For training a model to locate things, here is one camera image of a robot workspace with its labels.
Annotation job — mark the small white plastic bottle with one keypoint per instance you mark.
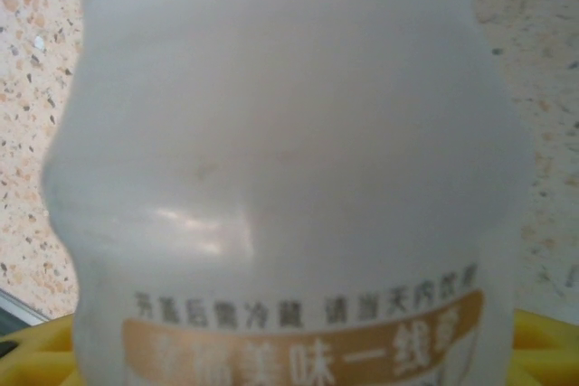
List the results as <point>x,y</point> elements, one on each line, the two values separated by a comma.
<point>289,133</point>

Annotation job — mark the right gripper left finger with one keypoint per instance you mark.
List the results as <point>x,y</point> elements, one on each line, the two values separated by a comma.
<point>40,354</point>

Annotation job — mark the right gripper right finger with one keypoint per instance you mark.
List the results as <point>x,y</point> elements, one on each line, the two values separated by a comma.
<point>547,354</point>

